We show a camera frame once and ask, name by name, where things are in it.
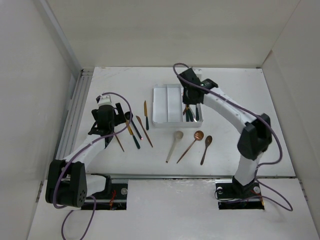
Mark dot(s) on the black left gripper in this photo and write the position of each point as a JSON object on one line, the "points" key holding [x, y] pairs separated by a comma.
{"points": [[120, 118]]}

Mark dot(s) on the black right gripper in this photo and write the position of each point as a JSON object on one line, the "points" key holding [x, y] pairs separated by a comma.
{"points": [[187, 101]]}

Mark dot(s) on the rose gold fork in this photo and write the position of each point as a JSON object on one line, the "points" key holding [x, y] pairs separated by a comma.
{"points": [[119, 142]]}

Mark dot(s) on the dark wooden spoon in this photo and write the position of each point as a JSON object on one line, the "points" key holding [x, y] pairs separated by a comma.
{"points": [[208, 141]]}

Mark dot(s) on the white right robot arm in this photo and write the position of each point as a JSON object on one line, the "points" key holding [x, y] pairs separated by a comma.
{"points": [[255, 136]]}

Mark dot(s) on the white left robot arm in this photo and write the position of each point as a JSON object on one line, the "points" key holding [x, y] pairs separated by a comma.
{"points": [[68, 183]]}

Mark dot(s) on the black spoon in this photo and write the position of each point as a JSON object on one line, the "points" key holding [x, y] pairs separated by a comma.
{"points": [[135, 127]]}

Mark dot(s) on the white three-compartment tray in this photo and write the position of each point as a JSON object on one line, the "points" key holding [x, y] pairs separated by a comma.
{"points": [[168, 107]]}

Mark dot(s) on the rose gold knife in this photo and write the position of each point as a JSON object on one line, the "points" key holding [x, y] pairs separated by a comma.
{"points": [[144, 130]]}

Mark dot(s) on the rose gold spoon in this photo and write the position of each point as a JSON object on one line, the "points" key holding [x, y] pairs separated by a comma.
{"points": [[198, 136]]}

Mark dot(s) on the light wooden spoon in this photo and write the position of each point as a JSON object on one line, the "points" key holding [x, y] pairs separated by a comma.
{"points": [[178, 135]]}

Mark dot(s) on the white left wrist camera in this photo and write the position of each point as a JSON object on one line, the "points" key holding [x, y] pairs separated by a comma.
{"points": [[103, 99]]}

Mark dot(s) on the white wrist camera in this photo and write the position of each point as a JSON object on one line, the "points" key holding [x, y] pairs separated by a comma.
{"points": [[198, 72], [103, 99]]}

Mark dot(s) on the gold knife green handle left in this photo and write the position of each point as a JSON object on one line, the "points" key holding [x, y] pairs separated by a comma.
{"points": [[132, 134]]}

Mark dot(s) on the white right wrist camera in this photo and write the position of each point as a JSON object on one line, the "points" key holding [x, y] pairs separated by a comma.
{"points": [[198, 72]]}

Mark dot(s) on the gold knife green handle upright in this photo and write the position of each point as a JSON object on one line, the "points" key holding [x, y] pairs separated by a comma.
{"points": [[145, 109]]}

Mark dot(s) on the aluminium rail left side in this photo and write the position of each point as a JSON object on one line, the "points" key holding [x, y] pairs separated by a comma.
{"points": [[73, 113]]}

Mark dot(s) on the aluminium rail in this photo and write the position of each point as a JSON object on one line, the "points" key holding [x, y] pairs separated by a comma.
{"points": [[73, 113], [159, 176]]}

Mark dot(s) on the aluminium rail front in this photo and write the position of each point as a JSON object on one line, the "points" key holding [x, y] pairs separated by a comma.
{"points": [[159, 176]]}

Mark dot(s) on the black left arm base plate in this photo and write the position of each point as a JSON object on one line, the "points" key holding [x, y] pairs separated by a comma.
{"points": [[107, 193]]}

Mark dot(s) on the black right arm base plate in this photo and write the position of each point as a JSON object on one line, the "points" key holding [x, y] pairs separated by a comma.
{"points": [[229, 199]]}

